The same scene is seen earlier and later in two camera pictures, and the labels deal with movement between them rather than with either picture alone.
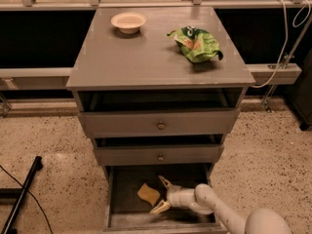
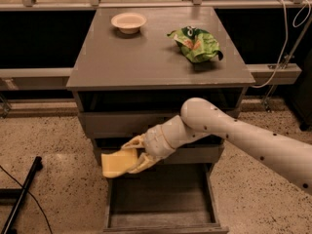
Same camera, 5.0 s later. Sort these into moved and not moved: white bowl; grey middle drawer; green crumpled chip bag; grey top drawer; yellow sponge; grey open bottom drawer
Moved: yellow sponge
Not moved: green crumpled chip bag; grey top drawer; grey open bottom drawer; grey middle drawer; white bowl
